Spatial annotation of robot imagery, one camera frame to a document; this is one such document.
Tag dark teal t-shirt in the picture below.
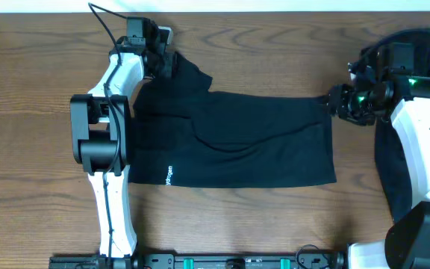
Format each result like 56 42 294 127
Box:
128 56 337 188

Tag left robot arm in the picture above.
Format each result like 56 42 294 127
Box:
69 28 175 259

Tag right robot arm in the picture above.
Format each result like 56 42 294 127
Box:
326 40 430 268

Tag dark clothes pile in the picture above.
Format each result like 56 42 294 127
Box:
373 28 430 223

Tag black aluminium mounting rail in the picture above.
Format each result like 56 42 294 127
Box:
49 251 349 269

